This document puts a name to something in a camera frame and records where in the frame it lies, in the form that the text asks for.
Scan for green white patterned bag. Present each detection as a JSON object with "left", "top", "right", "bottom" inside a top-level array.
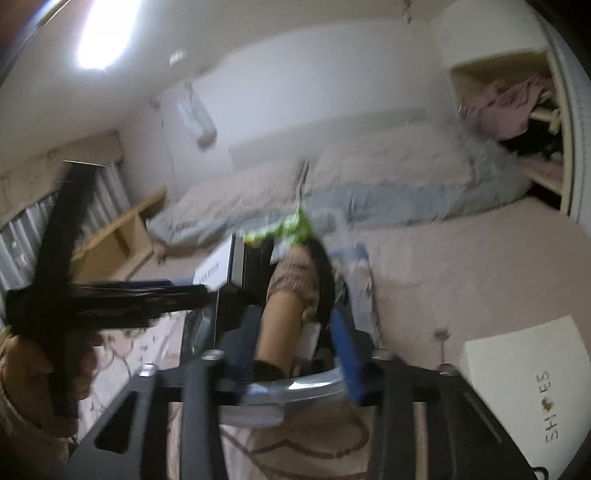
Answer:
[{"left": 241, "top": 207, "right": 315, "bottom": 246}]

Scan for dark clothes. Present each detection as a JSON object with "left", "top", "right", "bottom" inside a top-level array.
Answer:
[{"left": 498, "top": 115, "right": 565, "bottom": 163}]

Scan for beige curtain pelmet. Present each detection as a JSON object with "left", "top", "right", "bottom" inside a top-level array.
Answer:
[{"left": 0, "top": 131, "right": 124, "bottom": 205}]

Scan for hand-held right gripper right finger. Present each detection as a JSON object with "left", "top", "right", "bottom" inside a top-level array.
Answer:
[{"left": 330, "top": 308, "right": 539, "bottom": 480}]

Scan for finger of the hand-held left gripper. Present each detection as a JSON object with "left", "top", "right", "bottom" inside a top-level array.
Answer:
[{"left": 4, "top": 282, "right": 209, "bottom": 334}]

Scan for open closet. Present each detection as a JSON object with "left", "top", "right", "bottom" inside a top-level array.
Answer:
[{"left": 449, "top": 50, "right": 579, "bottom": 214}]

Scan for closet rod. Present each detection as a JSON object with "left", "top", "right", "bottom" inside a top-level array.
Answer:
[{"left": 530, "top": 107, "right": 563, "bottom": 136}]

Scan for jute twine spool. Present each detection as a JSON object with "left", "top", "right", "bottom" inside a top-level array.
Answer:
[{"left": 255, "top": 253, "right": 325, "bottom": 371}]

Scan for grey pleated curtain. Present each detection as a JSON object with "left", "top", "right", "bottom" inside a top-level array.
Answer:
[{"left": 0, "top": 164, "right": 131, "bottom": 289}]

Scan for metal back scratcher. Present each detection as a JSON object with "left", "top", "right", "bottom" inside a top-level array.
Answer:
[{"left": 431, "top": 325, "right": 456, "bottom": 366}]

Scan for white closet door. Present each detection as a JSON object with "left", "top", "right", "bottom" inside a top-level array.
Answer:
[{"left": 539, "top": 13, "right": 591, "bottom": 219}]

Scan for clear plastic storage box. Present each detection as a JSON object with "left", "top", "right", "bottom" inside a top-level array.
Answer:
[{"left": 180, "top": 208, "right": 384, "bottom": 425}]

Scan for bright ceiling light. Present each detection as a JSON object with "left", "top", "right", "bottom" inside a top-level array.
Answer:
[{"left": 75, "top": 0, "right": 140, "bottom": 71}]

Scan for printed pink blanket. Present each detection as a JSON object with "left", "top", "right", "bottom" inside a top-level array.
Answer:
[{"left": 76, "top": 314, "right": 384, "bottom": 480}]

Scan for person's left hand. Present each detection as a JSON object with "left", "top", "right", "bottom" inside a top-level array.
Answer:
[{"left": 2, "top": 330, "right": 100, "bottom": 407}]

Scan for white hanging wall bag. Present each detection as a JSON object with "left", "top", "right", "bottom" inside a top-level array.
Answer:
[{"left": 177, "top": 87, "right": 219, "bottom": 149}]

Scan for pink clothes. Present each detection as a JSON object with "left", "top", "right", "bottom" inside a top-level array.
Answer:
[{"left": 461, "top": 75, "right": 556, "bottom": 140}]

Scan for person's left forearm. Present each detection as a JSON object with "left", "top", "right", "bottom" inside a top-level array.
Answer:
[{"left": 0, "top": 383, "right": 75, "bottom": 468}]

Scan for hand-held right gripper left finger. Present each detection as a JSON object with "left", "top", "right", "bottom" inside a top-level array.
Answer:
[{"left": 69, "top": 302, "right": 266, "bottom": 480}]

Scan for blue-grey beige comforter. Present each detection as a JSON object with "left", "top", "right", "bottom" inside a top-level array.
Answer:
[{"left": 147, "top": 124, "right": 533, "bottom": 252}]

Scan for white shoe box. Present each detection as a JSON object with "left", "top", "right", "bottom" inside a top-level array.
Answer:
[{"left": 463, "top": 315, "right": 591, "bottom": 477}]

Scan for wooden bedside shelf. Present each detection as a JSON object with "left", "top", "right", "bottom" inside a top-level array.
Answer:
[{"left": 69, "top": 187, "right": 168, "bottom": 278}]

